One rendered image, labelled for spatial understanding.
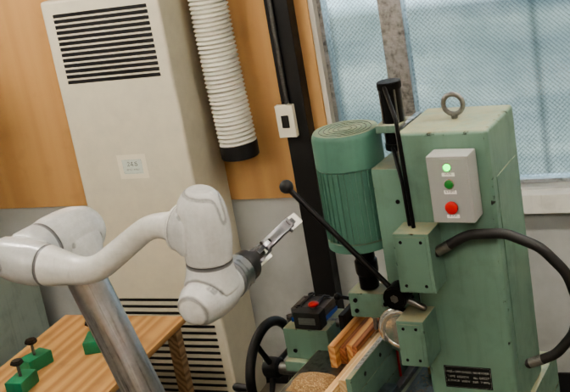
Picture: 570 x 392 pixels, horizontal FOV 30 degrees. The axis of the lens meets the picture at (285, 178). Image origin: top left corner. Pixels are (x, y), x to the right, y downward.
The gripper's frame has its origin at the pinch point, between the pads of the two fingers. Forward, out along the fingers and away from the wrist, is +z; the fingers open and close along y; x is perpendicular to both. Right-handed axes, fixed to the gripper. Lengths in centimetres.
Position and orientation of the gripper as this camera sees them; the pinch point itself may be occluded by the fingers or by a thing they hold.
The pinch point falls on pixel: (280, 237)
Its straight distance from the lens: 256.9
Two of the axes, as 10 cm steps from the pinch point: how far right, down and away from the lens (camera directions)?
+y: 5.3, -6.5, -5.5
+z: 4.5, -3.3, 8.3
